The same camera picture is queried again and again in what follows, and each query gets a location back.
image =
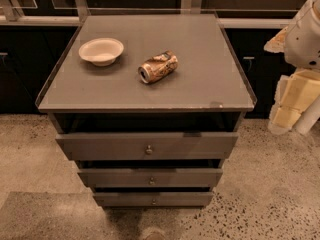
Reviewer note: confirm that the grey bottom drawer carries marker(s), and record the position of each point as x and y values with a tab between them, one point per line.
154	199

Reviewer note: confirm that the dark back cabinet row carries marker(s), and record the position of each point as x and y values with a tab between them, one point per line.
28	55

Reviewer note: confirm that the grey top drawer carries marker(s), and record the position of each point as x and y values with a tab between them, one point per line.
147	146

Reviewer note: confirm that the grey middle drawer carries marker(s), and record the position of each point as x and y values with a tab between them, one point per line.
134	178

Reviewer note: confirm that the grey drawer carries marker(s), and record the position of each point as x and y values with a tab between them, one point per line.
154	199
134	178
147	146

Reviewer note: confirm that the crushed brown soda can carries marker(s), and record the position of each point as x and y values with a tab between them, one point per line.
158	67

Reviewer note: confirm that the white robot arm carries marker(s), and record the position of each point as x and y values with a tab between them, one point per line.
299	41

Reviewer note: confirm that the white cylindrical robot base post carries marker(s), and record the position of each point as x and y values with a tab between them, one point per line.
308	118

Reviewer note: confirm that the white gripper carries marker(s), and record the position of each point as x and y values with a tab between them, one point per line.
304	39

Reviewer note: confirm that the grey drawer cabinet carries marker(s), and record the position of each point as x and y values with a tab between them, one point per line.
208	92

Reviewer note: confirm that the white paper bowl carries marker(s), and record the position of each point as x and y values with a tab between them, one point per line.
101	51

